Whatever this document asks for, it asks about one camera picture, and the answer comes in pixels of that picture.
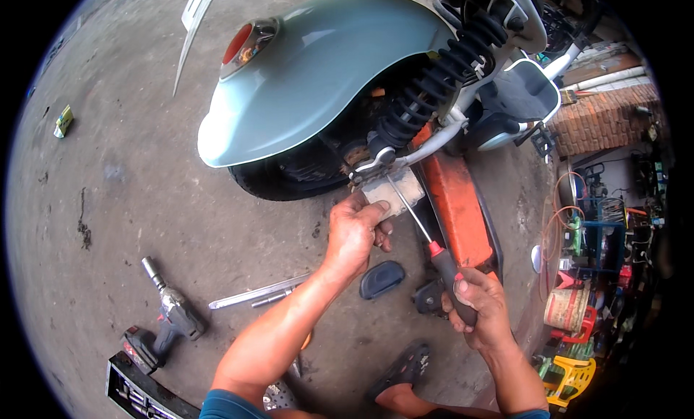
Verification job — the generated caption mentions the person's right hand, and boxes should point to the person's right hand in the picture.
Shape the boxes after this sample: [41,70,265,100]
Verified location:
[441,267,517,353]

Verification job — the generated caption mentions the orange metal panel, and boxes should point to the orange metal panel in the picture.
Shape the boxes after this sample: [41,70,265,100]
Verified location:
[412,124,503,281]

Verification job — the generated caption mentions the grey-green rear fender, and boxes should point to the grey-green rear fender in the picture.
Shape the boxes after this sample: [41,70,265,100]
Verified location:
[197,0,457,169]

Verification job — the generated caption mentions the cluttered workshop rack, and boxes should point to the cluttered workshop rack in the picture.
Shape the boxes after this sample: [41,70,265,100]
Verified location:
[558,143,676,333]

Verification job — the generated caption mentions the person's legs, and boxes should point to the person's legs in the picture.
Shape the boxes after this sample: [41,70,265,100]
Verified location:
[266,340,505,419]

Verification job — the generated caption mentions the person's body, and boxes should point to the person's body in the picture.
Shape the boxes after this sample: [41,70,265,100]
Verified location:
[200,389,551,419]

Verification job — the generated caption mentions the black rear tyre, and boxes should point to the black rear tyre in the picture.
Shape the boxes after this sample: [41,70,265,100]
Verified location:
[228,140,354,202]

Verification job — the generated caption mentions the black pedal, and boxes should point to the black pedal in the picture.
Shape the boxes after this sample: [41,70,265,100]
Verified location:
[530,123,560,163]

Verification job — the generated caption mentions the red chrome tail light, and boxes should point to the red chrome tail light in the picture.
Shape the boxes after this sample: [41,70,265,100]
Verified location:
[219,17,280,80]

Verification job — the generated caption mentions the person's left hand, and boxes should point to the person's left hand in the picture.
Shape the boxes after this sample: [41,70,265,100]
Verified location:
[320,191,395,283]

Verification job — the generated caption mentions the black coil shock absorber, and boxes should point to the black coil shock absorber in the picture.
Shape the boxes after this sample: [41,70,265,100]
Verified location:
[374,10,510,150]

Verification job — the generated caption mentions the steel socket extension rod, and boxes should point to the steel socket extension rod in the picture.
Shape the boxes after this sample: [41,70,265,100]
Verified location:
[251,289,294,309]

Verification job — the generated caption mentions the dirty paint bucket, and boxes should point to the dirty paint bucket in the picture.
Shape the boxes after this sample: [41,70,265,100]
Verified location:
[543,286,591,333]

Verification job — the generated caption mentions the grey metal block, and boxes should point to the grey metal block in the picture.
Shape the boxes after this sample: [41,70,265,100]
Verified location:
[358,169,426,220]

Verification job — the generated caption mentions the red black handled screwdriver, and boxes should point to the red black handled screwdriver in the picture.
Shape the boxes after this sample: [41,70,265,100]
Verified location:
[385,173,479,328]

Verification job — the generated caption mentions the yellow plastic stool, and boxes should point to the yellow plastic stool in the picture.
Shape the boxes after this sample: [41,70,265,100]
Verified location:
[544,355,597,408]

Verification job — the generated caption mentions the black plastic bracket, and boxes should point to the black plastic bracket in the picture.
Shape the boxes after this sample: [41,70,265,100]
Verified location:
[411,278,449,318]

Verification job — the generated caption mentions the white curved trim strip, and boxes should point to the white curved trim strip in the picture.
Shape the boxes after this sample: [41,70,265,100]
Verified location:
[172,0,221,98]

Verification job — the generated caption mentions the yellow crumpled packet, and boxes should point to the yellow crumpled packet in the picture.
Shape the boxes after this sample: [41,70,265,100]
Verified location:
[53,104,75,139]

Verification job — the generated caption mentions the black tool tray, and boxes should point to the black tool tray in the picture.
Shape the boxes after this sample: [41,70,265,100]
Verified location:
[105,351,202,419]

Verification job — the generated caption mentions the black rubber pad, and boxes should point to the black rubber pad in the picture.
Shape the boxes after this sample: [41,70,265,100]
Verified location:
[358,260,406,301]

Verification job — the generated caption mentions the perforated metal plate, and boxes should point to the perforated metal plate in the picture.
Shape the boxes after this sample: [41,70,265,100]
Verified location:
[263,380,300,412]

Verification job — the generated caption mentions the flat chrome metal strip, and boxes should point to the flat chrome metal strip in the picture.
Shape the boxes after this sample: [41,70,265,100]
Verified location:
[208,273,313,311]

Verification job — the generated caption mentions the red plastic stool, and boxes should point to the red plastic stool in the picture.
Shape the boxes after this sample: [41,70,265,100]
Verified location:
[553,305,598,345]

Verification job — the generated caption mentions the white pipes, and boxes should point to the white pipes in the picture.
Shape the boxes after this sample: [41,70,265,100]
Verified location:
[563,66,650,92]

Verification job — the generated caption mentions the orange coiled hose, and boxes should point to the orange coiled hose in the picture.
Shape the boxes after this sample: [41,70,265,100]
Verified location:
[539,171,590,303]

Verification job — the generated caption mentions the cordless impact wrench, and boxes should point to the cordless impact wrench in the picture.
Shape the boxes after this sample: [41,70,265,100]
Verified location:
[121,256,206,375]

